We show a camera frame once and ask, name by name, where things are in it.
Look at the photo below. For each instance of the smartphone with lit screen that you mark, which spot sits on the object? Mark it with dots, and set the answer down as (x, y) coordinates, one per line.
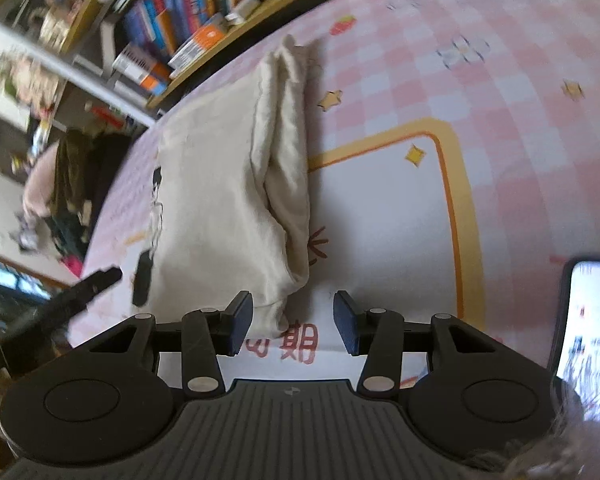
(575, 354)

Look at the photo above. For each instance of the wooden white bookshelf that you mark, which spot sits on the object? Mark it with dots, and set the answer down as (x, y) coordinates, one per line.
(30, 90)

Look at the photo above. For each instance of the pink checkered table mat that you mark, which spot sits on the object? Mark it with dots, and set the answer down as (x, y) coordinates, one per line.
(454, 166)

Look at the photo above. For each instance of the olive brown bag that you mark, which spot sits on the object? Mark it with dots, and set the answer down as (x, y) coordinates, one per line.
(72, 204)

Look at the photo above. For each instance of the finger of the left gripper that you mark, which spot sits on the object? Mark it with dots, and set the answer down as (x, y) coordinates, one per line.
(78, 296)
(142, 279)

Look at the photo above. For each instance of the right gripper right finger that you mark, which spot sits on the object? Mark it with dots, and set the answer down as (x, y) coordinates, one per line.
(377, 334)

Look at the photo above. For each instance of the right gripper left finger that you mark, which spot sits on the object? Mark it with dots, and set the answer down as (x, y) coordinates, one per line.
(207, 334)

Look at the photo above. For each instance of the row of colourful books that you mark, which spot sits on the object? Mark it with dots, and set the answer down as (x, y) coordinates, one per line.
(190, 0)

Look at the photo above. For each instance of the pink fuzzy hat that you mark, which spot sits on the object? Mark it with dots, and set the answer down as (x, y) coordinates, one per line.
(40, 184)

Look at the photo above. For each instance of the tall white orange box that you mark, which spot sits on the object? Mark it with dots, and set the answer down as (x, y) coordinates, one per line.
(140, 67)

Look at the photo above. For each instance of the flat white orange box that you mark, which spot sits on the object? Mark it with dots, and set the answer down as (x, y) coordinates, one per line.
(205, 38)

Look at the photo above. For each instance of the beige t-shirt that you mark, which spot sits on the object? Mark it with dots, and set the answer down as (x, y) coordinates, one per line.
(234, 194)

